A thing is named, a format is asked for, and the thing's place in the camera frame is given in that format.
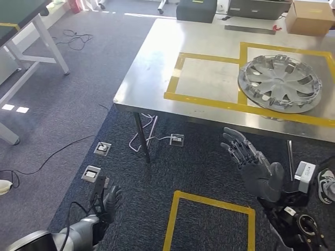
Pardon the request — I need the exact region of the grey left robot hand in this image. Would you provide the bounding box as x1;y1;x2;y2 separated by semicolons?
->
93;185;123;243

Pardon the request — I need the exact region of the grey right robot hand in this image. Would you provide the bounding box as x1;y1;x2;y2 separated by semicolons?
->
220;127;285;203

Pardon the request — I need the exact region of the grey plastic wheel hubcap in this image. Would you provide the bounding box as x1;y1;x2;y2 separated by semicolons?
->
237;54;322;115

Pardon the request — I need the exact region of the steel workbench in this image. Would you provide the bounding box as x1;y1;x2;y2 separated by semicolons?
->
113;18;335;181

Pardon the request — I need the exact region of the steel floor socket box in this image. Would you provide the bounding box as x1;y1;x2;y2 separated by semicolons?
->
94;141;112;157
81;165;101;184
169;133;185;147

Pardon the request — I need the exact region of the white rounded object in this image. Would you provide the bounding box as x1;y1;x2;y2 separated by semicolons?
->
0;179;13;197

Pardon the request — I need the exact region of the flat steel bar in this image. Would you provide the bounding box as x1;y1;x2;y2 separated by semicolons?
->
225;25;277;36

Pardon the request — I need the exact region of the dark grey equipment case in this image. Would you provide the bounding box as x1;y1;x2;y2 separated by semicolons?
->
227;0;293;20

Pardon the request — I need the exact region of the cardboard box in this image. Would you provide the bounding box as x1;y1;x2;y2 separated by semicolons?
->
284;0;335;37

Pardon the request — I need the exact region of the black padded case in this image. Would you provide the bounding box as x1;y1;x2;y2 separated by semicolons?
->
175;0;218;24

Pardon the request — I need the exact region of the red canister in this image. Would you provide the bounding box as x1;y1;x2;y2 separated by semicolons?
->
68;0;82;14

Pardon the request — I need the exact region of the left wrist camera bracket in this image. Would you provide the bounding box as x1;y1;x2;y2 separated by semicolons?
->
90;176;110;214

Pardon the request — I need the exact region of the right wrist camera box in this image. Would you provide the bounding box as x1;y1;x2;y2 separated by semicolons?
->
294;161;317;194

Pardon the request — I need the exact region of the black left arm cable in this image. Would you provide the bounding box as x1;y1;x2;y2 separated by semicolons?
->
59;201;91;251

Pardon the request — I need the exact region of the white floor cable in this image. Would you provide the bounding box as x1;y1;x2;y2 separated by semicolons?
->
129;113;173;153

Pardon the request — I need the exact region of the black tangled floor cable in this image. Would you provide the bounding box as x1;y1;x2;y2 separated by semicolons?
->
52;29;94;52

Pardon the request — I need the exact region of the white metal table frame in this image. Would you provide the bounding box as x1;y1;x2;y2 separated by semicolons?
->
0;0;70;145

